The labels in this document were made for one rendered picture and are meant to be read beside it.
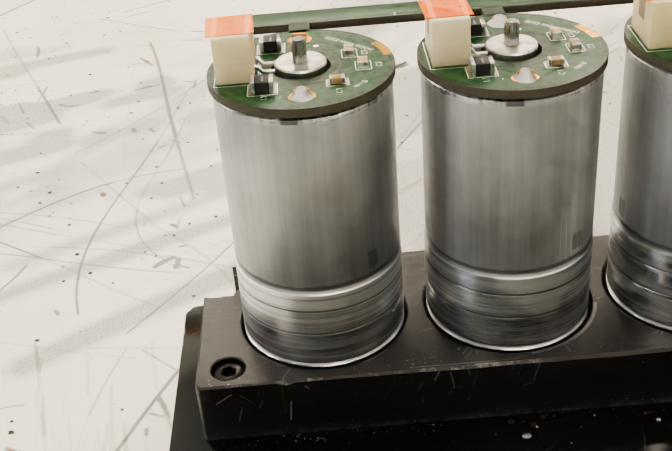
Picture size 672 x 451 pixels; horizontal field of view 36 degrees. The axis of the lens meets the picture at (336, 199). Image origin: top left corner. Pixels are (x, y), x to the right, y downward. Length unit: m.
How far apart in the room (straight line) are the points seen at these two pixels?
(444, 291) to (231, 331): 0.03
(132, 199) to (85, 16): 0.12
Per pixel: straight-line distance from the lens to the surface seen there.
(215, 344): 0.16
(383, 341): 0.15
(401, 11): 0.15
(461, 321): 0.15
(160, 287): 0.21
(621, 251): 0.16
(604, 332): 0.16
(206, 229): 0.22
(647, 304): 0.16
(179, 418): 0.16
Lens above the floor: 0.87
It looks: 32 degrees down
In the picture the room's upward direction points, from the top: 5 degrees counter-clockwise
